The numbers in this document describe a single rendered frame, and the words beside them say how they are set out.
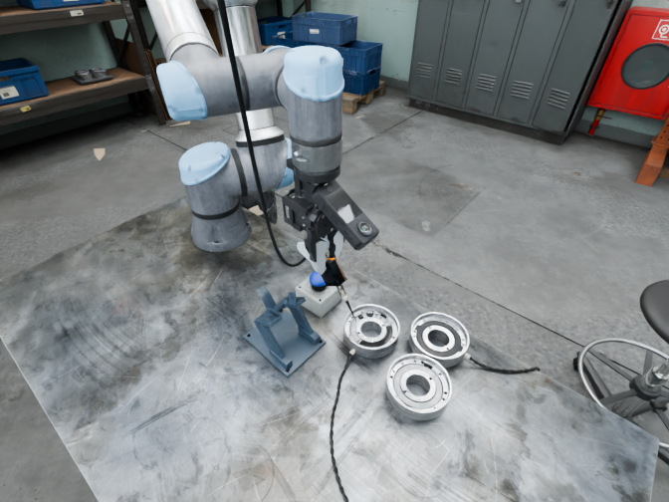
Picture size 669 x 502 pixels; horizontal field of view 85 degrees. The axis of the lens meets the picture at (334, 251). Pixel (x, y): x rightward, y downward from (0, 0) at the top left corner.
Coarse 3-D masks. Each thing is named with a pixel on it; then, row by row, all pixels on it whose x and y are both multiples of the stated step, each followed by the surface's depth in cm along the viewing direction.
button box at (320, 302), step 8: (296, 288) 75; (304, 288) 75; (312, 288) 75; (320, 288) 75; (328, 288) 75; (296, 296) 77; (304, 296) 75; (312, 296) 73; (320, 296) 73; (328, 296) 73; (336, 296) 76; (304, 304) 76; (312, 304) 74; (320, 304) 72; (328, 304) 74; (312, 312) 76; (320, 312) 74
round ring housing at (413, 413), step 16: (400, 368) 63; (432, 368) 63; (400, 384) 61; (432, 384) 60; (448, 384) 60; (400, 400) 58; (416, 400) 58; (448, 400) 57; (416, 416) 57; (432, 416) 57
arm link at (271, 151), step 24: (216, 0) 72; (240, 0) 72; (216, 24) 76; (240, 24) 74; (240, 48) 76; (240, 120) 83; (264, 120) 82; (240, 144) 84; (264, 144) 83; (288, 144) 87; (264, 168) 85; (288, 168) 87
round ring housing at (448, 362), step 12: (432, 312) 71; (420, 324) 70; (456, 324) 70; (432, 336) 70; (444, 336) 69; (468, 336) 67; (420, 348) 65; (432, 348) 66; (444, 348) 66; (444, 360) 63; (456, 360) 64
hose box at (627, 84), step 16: (640, 16) 270; (656, 16) 265; (624, 32) 280; (640, 32) 274; (656, 32) 269; (624, 48) 284; (640, 48) 278; (656, 48) 273; (608, 64) 295; (624, 64) 288; (640, 64) 283; (656, 64) 277; (608, 80) 300; (624, 80) 293; (640, 80) 287; (656, 80) 281; (592, 96) 311; (608, 96) 305; (624, 96) 298; (640, 96) 292; (656, 96) 286; (624, 112) 303; (640, 112) 297; (656, 112) 290; (592, 128) 337
